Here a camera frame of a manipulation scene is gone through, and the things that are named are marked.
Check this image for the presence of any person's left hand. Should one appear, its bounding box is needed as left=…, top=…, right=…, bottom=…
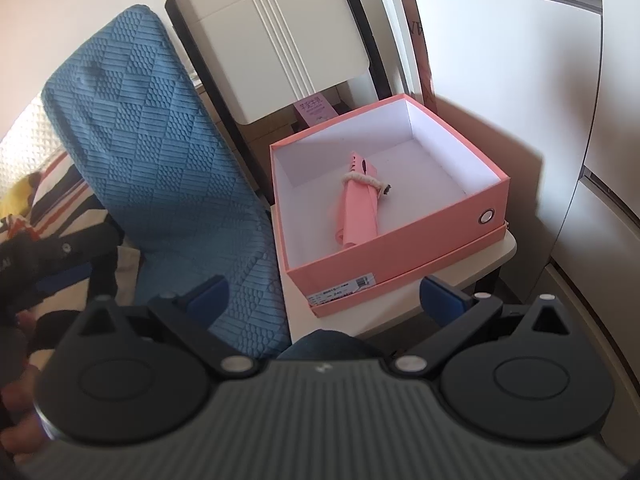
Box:
left=0, top=362, right=53, bottom=463

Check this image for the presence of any pink paper bag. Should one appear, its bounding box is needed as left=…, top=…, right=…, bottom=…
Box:
left=332, top=150, right=396, bottom=248

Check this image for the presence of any maroon printed board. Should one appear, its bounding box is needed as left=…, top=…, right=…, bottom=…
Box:
left=397, top=0, right=438, bottom=113

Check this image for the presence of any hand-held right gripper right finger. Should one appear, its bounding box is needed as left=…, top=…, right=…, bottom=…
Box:
left=392, top=275, right=573, bottom=380

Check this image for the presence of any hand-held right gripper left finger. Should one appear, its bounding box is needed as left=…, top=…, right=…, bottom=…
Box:
left=65, top=275, right=260, bottom=380

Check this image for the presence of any white knitted blanket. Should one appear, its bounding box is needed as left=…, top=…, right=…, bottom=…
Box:
left=0, top=92, right=66, bottom=206

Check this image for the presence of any striped printed blanket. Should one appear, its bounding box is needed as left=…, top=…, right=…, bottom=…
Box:
left=0, top=150, right=146, bottom=396

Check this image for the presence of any blue textured cushion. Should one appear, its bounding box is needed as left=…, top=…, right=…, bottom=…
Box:
left=41, top=4, right=292, bottom=358

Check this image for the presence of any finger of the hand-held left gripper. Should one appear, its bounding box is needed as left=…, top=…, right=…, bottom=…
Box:
left=31, top=267, right=96, bottom=303

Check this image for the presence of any person's blue jeans leg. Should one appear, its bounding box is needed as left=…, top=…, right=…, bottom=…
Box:
left=275, top=329, right=388, bottom=361

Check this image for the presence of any pink printed card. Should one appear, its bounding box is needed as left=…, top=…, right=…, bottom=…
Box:
left=295, top=94, right=337, bottom=126

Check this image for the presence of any pink cardboard box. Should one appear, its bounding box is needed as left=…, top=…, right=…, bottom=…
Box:
left=270, top=92, right=512, bottom=318

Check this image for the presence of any cream cotton rope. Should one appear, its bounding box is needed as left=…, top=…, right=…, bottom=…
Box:
left=342, top=170, right=393, bottom=196

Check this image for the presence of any cream folding chair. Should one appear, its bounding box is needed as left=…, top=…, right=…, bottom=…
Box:
left=165, top=0, right=518, bottom=356

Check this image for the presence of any white wardrobe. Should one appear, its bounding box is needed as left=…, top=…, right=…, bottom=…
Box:
left=350, top=0, right=640, bottom=411

